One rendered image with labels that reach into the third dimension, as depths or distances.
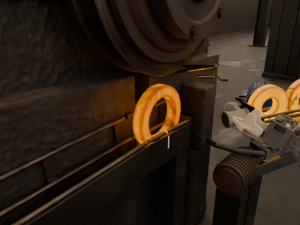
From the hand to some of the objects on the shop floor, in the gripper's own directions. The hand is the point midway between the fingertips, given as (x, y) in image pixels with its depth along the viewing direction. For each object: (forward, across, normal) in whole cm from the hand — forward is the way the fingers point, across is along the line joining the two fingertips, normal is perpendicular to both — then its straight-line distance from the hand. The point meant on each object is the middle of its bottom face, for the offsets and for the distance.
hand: (235, 121), depth 73 cm
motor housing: (-18, -22, +72) cm, 78 cm away
